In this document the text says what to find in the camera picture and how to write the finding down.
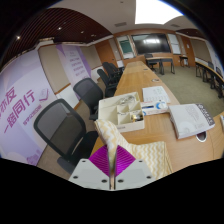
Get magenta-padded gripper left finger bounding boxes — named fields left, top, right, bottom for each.
left=68, top=144, right=112, bottom=191

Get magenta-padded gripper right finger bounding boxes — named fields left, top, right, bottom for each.
left=114, top=145, right=157, bottom=191

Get cream zigzag patterned towel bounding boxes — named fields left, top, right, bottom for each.
left=93, top=119, right=174, bottom=183

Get white open cardboard box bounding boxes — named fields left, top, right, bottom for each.
left=97, top=91, right=146, bottom=134

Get large black mesh office chair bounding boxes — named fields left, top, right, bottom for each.
left=33, top=98, right=99, bottom=175

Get small white blue box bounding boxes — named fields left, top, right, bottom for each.
left=140, top=100, right=170, bottom=116

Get large white flat book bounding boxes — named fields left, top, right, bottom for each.
left=168, top=103, right=216, bottom=140

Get white printed paper sheet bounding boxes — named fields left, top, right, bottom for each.
left=142, top=85, right=172, bottom=104

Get row of black office chairs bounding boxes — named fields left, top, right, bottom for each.
left=96, top=61, right=125, bottom=98

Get purple hanging banner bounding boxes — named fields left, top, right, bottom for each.
left=55, top=43, right=92, bottom=99

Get dark wooden desk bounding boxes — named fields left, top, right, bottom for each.
left=144, top=54, right=176, bottom=76

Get brown wooden door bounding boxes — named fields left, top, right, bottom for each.
left=181, top=34, right=196, bottom=68
left=96, top=39, right=118, bottom=68

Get small dark side table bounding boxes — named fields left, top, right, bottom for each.
left=179, top=54, right=191, bottom=68

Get long narrow wooden table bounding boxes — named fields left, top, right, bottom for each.
left=194, top=60, right=224, bottom=99

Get group of black chairs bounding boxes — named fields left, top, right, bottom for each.
left=206, top=61, right=224, bottom=98

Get large bright ceiling light panel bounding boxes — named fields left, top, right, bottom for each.
left=134, top=0, right=184, bottom=25

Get round table cable port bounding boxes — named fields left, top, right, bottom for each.
left=195, top=130, right=208, bottom=143

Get large purple white wall banner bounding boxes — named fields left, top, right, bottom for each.
left=0, top=49, right=58, bottom=166

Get green framed wall board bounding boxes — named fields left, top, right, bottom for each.
left=116, top=35, right=135, bottom=60

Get large black wall screen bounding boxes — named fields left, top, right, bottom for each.
left=131, top=32, right=172, bottom=56

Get white wall whiteboard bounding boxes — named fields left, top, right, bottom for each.
left=167, top=33, right=182, bottom=55

